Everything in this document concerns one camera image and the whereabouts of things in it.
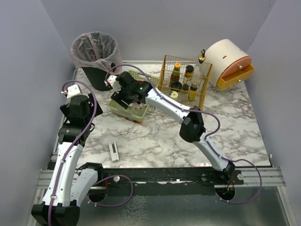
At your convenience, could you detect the clear plastic cup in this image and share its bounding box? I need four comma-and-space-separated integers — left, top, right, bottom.
131, 102, 146, 114

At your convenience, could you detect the green-lid seasoning shaker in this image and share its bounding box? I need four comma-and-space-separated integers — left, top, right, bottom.
169, 91, 179, 100

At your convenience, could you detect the black-lid glass jar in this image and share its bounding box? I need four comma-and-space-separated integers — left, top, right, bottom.
170, 81, 182, 92

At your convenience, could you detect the yellow-lid sauce jar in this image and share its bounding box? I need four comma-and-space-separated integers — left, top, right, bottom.
169, 62, 181, 87

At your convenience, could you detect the small yellow spice bottle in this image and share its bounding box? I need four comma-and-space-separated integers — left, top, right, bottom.
188, 81, 198, 101

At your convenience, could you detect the gold-cap pepper grinder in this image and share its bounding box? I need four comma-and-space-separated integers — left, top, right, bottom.
182, 65, 194, 91

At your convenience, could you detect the gold-spout oil bottle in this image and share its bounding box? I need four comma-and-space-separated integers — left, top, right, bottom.
196, 49, 206, 76

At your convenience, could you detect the pale green plastic basket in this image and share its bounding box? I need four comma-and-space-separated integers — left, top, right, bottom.
108, 70, 149, 123

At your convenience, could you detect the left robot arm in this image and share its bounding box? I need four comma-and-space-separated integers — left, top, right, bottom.
31, 93, 103, 226

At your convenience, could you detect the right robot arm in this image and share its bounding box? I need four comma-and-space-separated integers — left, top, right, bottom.
105, 72, 235, 181

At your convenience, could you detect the red pen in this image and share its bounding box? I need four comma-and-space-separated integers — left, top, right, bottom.
124, 117, 142, 124

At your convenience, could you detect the black ribbed trash bin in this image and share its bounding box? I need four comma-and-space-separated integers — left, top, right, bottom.
81, 61, 115, 91

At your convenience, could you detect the white folded peeler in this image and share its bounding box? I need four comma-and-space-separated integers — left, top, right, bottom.
109, 142, 120, 162

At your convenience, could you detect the white round drawer box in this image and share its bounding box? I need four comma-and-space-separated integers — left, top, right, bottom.
205, 39, 255, 91

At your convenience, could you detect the gold wire rack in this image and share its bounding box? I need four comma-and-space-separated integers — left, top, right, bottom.
158, 55, 213, 109

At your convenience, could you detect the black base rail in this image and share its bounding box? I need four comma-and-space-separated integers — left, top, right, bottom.
37, 163, 285, 200

